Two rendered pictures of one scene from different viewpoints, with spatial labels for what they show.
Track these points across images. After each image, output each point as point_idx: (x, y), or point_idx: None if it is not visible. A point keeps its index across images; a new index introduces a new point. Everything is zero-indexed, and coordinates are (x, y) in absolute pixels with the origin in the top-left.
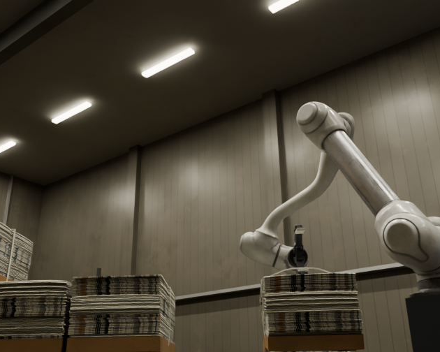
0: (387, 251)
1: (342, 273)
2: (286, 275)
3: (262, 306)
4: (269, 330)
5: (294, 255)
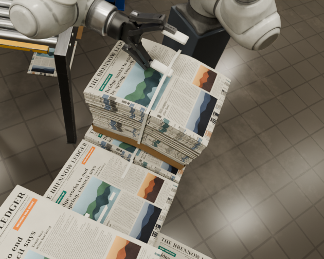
0: (246, 47)
1: (228, 88)
2: (213, 128)
3: (143, 129)
4: (188, 163)
5: (122, 31)
